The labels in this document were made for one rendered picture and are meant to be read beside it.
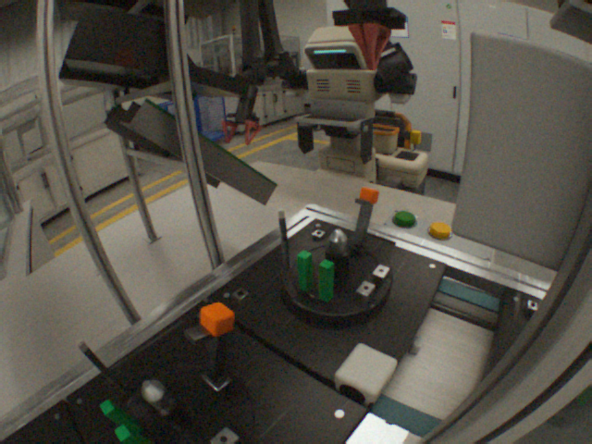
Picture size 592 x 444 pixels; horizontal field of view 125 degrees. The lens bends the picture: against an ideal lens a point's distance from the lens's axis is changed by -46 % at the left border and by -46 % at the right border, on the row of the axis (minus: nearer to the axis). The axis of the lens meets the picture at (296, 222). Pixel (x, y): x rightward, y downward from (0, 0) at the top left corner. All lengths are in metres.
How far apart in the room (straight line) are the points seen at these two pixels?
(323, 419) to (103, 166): 4.30
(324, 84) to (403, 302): 0.87
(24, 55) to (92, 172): 5.63
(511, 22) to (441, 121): 1.53
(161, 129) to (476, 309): 0.50
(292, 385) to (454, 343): 0.22
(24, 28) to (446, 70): 9.50
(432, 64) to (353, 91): 2.30
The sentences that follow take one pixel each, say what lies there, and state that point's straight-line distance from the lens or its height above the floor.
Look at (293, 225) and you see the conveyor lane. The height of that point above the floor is 0.96.
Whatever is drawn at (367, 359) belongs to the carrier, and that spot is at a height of 0.99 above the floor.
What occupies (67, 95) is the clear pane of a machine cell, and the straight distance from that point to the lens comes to 4.27.
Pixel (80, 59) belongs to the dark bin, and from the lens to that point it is 0.39.
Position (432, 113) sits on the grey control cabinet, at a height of 0.77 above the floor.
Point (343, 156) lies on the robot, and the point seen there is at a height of 0.88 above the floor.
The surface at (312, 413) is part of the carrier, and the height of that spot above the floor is 0.97.
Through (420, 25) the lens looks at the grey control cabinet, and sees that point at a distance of 3.33.
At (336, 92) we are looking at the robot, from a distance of 1.06.
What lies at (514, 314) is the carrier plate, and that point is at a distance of 0.40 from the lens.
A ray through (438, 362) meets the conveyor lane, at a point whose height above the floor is 0.92.
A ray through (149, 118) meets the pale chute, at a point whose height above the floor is 1.19.
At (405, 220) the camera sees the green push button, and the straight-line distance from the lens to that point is 0.50.
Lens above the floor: 1.22
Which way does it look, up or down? 31 degrees down
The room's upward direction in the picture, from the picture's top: 4 degrees counter-clockwise
